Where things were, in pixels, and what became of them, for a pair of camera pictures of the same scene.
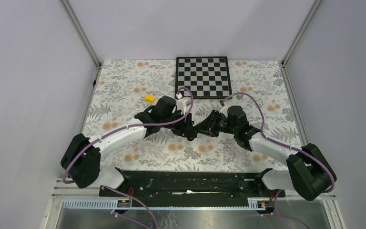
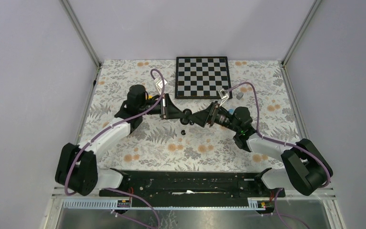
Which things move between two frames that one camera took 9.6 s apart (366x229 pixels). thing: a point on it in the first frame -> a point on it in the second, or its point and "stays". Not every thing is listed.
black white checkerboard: (206, 77) stays
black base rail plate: (147, 189) stays
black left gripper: (186, 130) -> (169, 110)
